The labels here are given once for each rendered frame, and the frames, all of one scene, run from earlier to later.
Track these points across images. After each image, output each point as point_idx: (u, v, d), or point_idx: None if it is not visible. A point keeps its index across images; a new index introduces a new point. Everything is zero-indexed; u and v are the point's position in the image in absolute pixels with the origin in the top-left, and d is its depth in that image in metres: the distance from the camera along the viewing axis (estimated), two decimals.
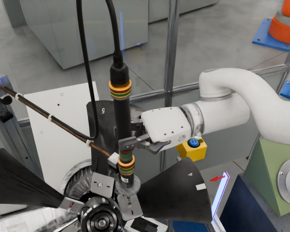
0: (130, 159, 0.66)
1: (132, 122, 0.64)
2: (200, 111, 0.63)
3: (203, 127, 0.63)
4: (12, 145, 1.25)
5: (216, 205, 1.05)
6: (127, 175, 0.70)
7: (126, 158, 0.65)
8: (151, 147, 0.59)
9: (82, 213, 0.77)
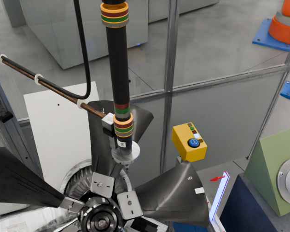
0: (127, 115, 0.56)
1: None
2: None
3: None
4: (12, 145, 1.25)
5: (216, 205, 1.05)
6: (124, 136, 0.59)
7: (123, 114, 0.55)
8: None
9: (103, 199, 0.79)
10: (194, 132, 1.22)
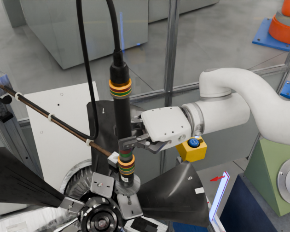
0: (130, 158, 0.66)
1: (132, 121, 0.64)
2: (200, 111, 0.63)
3: (203, 127, 0.63)
4: (12, 145, 1.25)
5: (216, 205, 1.05)
6: (127, 174, 0.69)
7: (126, 157, 0.65)
8: (151, 147, 0.59)
9: (103, 199, 0.79)
10: None
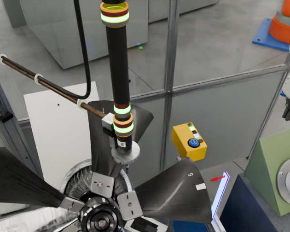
0: (127, 115, 0.56)
1: (287, 104, 0.78)
2: None
3: None
4: (12, 145, 1.25)
5: (216, 205, 1.05)
6: (124, 136, 0.59)
7: (123, 113, 0.55)
8: None
9: (103, 199, 0.79)
10: (194, 132, 1.22)
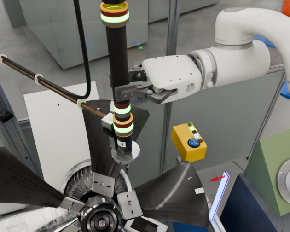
0: (127, 115, 0.56)
1: (132, 70, 0.54)
2: (212, 56, 0.53)
3: (216, 75, 0.53)
4: (12, 145, 1.25)
5: (216, 205, 1.05)
6: (124, 136, 0.59)
7: (123, 113, 0.55)
8: (154, 96, 0.49)
9: (121, 213, 0.80)
10: (194, 132, 1.22)
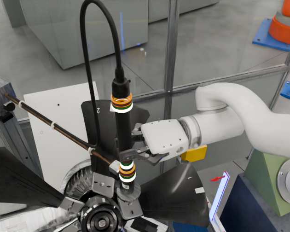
0: (130, 166, 0.69)
1: (132, 134, 0.67)
2: (197, 124, 0.66)
3: (200, 139, 0.66)
4: (12, 145, 1.25)
5: (216, 205, 1.05)
6: (128, 182, 0.72)
7: (127, 166, 0.68)
8: (150, 159, 0.62)
9: (121, 213, 0.80)
10: None
